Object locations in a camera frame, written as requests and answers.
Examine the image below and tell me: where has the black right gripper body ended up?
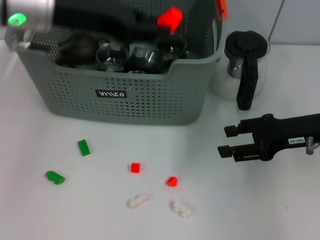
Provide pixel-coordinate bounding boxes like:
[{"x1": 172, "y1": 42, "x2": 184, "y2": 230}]
[{"x1": 252, "y1": 113, "x2": 320, "y2": 162}]

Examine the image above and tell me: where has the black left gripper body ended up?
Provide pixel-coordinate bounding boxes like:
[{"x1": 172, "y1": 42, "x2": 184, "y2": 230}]
[{"x1": 52, "y1": 5, "x2": 141, "y2": 34}]

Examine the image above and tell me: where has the large orange-red sloped block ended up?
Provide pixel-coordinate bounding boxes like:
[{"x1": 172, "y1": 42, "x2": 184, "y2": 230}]
[{"x1": 156, "y1": 6, "x2": 183, "y2": 35}]

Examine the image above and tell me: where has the small red sloped block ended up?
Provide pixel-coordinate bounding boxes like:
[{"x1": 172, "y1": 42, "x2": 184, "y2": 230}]
[{"x1": 166, "y1": 176, "x2": 179, "y2": 188}]

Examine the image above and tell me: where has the white building block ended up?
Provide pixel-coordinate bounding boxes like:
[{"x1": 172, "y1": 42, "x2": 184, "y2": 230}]
[
  {"x1": 169, "y1": 200, "x2": 194, "y2": 219},
  {"x1": 126, "y1": 193, "x2": 151, "y2": 210}
]

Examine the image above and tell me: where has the green building block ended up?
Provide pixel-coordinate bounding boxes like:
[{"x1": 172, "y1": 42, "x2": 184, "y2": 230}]
[
  {"x1": 76, "y1": 139, "x2": 91, "y2": 157},
  {"x1": 45, "y1": 170, "x2": 66, "y2": 186}
]

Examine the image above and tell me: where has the grey perforated storage bin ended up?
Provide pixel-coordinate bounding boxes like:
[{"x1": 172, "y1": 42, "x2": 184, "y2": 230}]
[{"x1": 4, "y1": 0, "x2": 229, "y2": 127}]

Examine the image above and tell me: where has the black clay teapot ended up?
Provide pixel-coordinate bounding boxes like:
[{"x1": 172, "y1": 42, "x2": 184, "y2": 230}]
[{"x1": 59, "y1": 31, "x2": 101, "y2": 64}]

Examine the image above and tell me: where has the glass carafe with black lid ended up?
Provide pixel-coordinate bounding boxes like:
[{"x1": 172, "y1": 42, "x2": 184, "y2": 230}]
[{"x1": 211, "y1": 30, "x2": 271, "y2": 111}]

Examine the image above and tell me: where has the right gripper cable with plug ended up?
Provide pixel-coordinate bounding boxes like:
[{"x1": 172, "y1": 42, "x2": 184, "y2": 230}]
[{"x1": 306, "y1": 136, "x2": 320, "y2": 156}]

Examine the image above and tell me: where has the gripper cable with plug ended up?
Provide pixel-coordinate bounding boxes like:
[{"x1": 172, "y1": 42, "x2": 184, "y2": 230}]
[
  {"x1": 14, "y1": 41, "x2": 35, "y2": 50},
  {"x1": 306, "y1": 136, "x2": 320, "y2": 156}
]

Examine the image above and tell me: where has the orange bin handle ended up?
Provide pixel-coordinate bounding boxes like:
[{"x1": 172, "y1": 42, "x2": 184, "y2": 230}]
[{"x1": 216, "y1": 0, "x2": 229, "y2": 21}]

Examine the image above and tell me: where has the left gripper cable with plug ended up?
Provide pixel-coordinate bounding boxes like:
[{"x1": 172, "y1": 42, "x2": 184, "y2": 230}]
[{"x1": 14, "y1": 41, "x2": 35, "y2": 50}]

